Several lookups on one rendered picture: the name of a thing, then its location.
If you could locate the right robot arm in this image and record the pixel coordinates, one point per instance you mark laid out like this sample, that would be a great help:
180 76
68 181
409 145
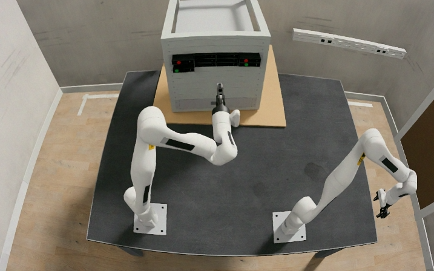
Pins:
371 145

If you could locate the white metal rack frame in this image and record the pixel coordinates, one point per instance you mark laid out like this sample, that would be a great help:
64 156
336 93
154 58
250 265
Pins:
215 26

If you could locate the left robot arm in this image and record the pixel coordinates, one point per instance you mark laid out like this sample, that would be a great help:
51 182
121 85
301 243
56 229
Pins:
153 132

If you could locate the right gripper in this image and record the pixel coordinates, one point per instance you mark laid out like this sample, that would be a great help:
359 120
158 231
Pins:
383 210

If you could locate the tan flat wooden board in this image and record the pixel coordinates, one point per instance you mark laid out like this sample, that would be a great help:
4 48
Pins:
270 113

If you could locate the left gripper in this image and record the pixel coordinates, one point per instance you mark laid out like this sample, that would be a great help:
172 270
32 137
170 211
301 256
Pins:
220 102

